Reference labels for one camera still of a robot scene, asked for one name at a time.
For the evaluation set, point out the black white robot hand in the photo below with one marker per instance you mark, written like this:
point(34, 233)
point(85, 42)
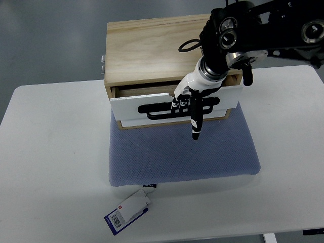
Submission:
point(191, 90)

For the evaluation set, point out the wooden drawer cabinet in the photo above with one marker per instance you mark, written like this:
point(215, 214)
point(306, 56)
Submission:
point(146, 51)

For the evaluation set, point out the blue mesh cushion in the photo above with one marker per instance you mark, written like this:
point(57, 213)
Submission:
point(164, 154)

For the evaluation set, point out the white blue product tag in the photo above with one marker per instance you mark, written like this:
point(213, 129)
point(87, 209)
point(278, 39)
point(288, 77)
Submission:
point(127, 212)

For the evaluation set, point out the white table leg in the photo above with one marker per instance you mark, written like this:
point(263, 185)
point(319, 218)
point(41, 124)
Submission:
point(269, 238)

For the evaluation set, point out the black table control panel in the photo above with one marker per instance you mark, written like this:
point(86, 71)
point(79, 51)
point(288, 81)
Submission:
point(313, 231)

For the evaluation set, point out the silver metal hinge bracket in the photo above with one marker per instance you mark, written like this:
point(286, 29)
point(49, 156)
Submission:
point(102, 64)

